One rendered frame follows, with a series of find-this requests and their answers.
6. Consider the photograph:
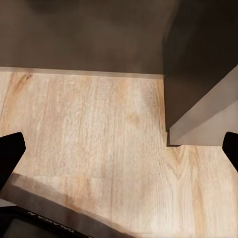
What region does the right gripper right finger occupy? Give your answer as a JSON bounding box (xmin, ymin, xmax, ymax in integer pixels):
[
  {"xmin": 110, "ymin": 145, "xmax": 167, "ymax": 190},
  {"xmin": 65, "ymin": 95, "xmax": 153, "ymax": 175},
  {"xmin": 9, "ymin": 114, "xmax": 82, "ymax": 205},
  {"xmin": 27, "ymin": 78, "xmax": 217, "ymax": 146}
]
[{"xmin": 222, "ymin": 132, "xmax": 238, "ymax": 172}]

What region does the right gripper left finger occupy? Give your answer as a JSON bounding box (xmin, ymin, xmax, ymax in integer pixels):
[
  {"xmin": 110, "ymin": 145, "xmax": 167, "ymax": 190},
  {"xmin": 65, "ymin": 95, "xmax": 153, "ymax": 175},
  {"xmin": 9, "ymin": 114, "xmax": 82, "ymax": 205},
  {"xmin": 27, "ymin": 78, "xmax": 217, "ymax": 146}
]
[{"xmin": 0, "ymin": 132, "xmax": 26, "ymax": 191}]

